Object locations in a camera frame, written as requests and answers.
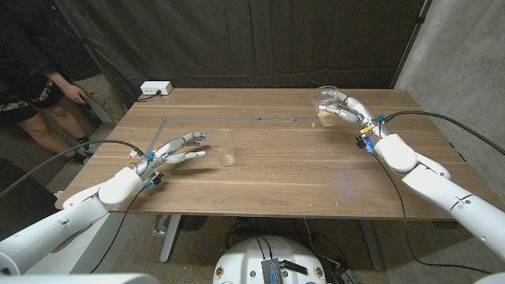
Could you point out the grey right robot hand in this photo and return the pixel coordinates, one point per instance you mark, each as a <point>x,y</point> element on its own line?
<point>357,108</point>

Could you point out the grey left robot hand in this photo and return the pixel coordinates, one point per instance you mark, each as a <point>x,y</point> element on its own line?
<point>163,152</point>

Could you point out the clear plastic cup with sugar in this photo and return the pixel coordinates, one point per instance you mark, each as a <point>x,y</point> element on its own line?
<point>326,118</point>

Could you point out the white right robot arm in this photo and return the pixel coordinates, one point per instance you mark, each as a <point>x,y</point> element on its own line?
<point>442,189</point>

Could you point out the black bar on robot base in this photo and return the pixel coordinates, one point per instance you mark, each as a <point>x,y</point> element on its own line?
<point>295,267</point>

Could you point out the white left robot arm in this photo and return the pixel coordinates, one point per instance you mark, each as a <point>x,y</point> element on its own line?
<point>71,221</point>

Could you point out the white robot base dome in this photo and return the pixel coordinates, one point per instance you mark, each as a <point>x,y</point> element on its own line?
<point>244,260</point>

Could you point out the white power strip box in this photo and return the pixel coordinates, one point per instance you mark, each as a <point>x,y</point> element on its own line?
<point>155,87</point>

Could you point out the black round floor object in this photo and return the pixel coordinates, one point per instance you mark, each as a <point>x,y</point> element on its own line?
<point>193,223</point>

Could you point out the grey metal table leg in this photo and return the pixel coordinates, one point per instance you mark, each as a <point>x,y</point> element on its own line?
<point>171,236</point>
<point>371,244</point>

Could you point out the person in khaki trousers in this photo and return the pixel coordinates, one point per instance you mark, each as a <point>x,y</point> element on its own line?
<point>73,92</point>

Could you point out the person in black camo shorts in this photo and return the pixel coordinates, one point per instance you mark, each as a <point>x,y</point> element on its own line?
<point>37,132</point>

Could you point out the white robot torso edge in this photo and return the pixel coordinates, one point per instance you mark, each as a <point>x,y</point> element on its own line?
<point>79,279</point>

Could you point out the large black bulky object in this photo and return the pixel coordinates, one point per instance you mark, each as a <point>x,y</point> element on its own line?
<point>19,213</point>

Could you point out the grey finned electronics box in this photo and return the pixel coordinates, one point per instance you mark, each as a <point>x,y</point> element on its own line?
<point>272,272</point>

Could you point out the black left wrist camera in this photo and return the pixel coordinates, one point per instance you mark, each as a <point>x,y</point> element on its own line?
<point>154,180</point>

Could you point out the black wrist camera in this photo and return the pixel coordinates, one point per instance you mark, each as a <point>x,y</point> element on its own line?
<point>365,144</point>
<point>154,180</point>

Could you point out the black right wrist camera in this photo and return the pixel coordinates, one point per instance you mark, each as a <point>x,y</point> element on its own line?
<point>365,144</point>

